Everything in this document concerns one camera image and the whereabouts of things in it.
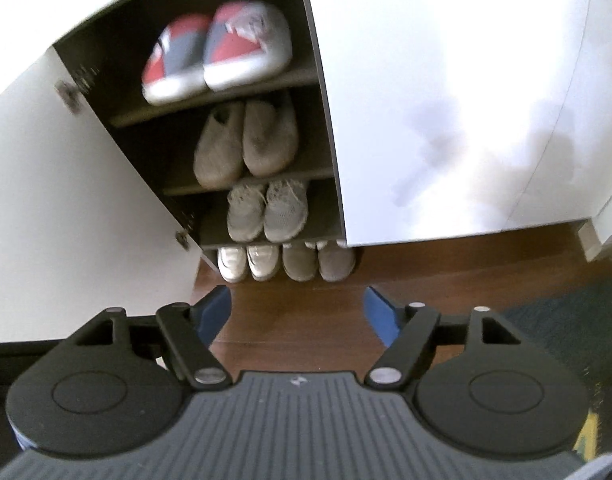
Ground red grey fleece slipper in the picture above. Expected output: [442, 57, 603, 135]
[141, 14, 213, 106]
[203, 1, 293, 92]

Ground beige quilted slipper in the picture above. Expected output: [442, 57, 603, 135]
[242, 92, 299, 177]
[193, 101, 246, 188]

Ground cream loafer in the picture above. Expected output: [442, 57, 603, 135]
[217, 245, 249, 282]
[246, 244, 282, 281]

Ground dark shoe cabinet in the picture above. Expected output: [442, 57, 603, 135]
[51, 0, 348, 286]

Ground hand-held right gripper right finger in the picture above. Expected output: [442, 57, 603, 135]
[363, 286, 525, 390]

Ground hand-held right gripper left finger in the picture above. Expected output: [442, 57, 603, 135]
[75, 285, 233, 389]

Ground dark teal rug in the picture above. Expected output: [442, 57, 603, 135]
[501, 260, 612, 413]

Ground white mesh sneaker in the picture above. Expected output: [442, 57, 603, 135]
[227, 182, 268, 242]
[263, 178, 308, 242]

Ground white cabinet door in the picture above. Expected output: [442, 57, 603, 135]
[0, 45, 213, 347]
[295, 0, 594, 249]

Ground brown fur-lined boot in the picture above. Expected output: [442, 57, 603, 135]
[282, 242, 319, 281]
[316, 240, 357, 282]

